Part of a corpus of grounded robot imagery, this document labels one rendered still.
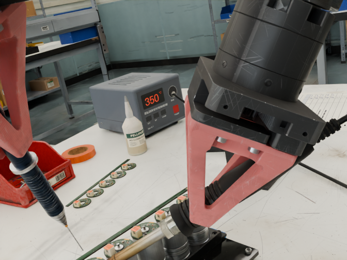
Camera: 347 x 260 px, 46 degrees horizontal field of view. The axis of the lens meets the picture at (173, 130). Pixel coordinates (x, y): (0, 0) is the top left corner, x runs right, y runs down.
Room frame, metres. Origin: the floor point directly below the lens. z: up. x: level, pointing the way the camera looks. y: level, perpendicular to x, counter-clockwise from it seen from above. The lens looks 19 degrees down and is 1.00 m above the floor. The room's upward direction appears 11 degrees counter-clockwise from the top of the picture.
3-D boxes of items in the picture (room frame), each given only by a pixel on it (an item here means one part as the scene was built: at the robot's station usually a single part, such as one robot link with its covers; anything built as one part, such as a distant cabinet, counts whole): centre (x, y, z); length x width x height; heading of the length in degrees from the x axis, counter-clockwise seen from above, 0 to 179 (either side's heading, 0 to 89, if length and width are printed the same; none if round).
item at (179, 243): (0.32, 0.02, 0.79); 0.02 x 0.02 x 0.05
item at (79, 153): (0.69, 0.17, 0.76); 0.06 x 0.06 x 0.01
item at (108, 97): (0.80, 0.06, 0.80); 0.15 x 0.12 x 0.10; 40
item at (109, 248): (0.28, 0.07, 0.82); 0.01 x 0.01 x 0.01; 42
